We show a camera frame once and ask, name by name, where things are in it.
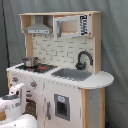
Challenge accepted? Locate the red stove knob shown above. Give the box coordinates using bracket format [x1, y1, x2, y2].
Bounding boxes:
[12, 77, 18, 82]
[30, 81, 37, 88]

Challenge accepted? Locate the left red stove knob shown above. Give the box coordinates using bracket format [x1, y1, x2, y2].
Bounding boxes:
[12, 77, 18, 82]

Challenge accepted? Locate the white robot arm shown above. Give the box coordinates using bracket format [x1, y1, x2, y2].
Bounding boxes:
[0, 83, 39, 128]

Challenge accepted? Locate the right red stove knob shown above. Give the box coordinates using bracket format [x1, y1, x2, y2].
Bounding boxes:
[30, 81, 37, 88]

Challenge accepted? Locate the black stovetop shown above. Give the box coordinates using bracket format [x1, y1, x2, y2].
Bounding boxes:
[18, 63, 55, 73]

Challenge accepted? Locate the grey range hood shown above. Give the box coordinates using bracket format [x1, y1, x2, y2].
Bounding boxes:
[24, 15, 52, 34]

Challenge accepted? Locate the grey cabinet door handle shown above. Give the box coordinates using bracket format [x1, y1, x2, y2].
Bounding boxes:
[47, 102, 51, 120]

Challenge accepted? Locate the silver cooking pot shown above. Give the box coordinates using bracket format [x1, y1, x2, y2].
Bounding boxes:
[23, 57, 39, 67]

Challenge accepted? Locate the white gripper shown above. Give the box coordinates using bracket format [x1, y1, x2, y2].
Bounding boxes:
[9, 83, 26, 113]

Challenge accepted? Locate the grey sink basin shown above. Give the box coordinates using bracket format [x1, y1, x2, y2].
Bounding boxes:
[52, 68, 92, 81]

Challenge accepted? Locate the black toy faucet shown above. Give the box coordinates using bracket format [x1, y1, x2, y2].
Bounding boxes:
[75, 51, 93, 70]

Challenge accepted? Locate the wooden toy kitchen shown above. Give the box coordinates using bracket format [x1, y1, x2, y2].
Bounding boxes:
[7, 11, 114, 128]

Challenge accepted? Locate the grey ice dispenser panel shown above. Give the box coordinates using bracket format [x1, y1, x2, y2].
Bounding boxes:
[54, 94, 70, 120]

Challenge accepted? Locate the oven door with window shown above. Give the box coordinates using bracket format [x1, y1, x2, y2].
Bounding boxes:
[24, 93, 39, 125]

